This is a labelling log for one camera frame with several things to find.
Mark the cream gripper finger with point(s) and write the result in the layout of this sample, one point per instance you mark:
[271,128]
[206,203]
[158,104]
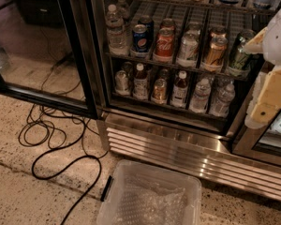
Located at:
[266,99]
[254,45]

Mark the blue pepsi can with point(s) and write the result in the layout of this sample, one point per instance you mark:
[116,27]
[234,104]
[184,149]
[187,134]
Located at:
[149,23]
[140,41]

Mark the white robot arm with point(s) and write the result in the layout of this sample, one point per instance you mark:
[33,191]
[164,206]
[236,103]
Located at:
[272,41]

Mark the rear green soda can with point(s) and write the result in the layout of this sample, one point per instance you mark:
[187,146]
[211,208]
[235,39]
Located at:
[244,36]

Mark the green soda can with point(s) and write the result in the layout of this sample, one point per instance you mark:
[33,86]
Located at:
[244,36]
[238,57]

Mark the front green soda can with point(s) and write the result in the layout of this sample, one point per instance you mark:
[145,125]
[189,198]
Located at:
[238,57]

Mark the front gold soda can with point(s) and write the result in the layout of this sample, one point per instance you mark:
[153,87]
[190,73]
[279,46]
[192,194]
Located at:
[216,50]

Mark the gold soda can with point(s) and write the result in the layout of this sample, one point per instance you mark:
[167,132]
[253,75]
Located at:
[217,32]
[216,50]

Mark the rear gold soda can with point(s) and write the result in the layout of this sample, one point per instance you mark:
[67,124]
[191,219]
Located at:
[217,32]

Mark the closed right fridge door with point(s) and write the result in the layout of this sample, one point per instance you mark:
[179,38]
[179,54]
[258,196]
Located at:
[261,144]

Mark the rear silver soda can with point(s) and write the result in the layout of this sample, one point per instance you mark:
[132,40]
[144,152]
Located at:
[194,28]

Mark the silver soda can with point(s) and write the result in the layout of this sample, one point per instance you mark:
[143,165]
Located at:
[188,50]
[194,28]

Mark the front silver soda can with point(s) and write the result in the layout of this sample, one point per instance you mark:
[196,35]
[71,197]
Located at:
[188,50]

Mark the stainless steel fridge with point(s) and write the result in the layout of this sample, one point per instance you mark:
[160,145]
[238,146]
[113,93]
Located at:
[193,143]

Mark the front red coca-cola can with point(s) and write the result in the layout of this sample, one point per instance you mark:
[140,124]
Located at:
[164,42]

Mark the red coca-cola can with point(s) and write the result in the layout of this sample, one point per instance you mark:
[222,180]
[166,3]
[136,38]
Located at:
[168,23]
[164,42]

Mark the rear red coca-cola can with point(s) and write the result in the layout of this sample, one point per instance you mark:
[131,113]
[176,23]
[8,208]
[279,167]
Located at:
[168,23]

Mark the bottom shelf orange can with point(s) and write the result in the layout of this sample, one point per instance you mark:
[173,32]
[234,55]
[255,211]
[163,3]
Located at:
[159,94]

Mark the rear middle shelf water bottle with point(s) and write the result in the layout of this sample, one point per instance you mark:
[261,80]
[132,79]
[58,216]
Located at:
[124,10]

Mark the shelf water bottle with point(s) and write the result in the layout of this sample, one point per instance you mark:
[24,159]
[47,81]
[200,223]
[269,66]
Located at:
[124,10]
[116,33]

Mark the bottom shelf silver can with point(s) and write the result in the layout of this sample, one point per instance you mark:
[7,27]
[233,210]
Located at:
[122,83]

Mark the open glass fridge door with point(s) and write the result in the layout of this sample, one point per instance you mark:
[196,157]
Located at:
[41,57]

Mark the bottom right water bottle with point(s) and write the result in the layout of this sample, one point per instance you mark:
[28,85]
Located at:
[221,101]

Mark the bottom left water bottle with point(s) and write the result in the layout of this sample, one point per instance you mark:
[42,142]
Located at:
[199,100]

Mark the right brown tea bottle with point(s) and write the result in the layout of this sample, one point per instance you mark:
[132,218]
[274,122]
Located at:
[179,90]

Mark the brown tea bottle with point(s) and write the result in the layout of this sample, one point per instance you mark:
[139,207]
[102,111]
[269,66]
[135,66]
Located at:
[140,82]
[179,90]

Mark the left brown tea bottle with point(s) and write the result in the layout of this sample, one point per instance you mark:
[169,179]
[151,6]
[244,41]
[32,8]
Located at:
[140,82]

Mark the clear plastic bin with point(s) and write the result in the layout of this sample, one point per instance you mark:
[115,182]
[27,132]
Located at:
[169,179]

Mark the bubble wrap sheet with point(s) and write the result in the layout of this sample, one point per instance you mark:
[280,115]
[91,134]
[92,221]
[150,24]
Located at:
[150,203]

